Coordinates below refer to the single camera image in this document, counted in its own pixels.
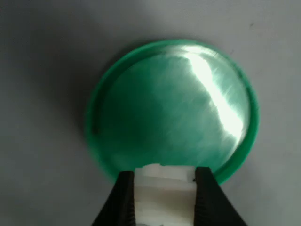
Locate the small white plastic terminal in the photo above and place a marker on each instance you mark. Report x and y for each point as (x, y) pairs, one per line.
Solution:
(164, 200)

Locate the round green lid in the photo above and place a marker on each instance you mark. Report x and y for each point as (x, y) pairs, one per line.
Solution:
(152, 106)

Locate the dark grey mat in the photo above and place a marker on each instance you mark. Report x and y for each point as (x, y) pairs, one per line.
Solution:
(35, 117)

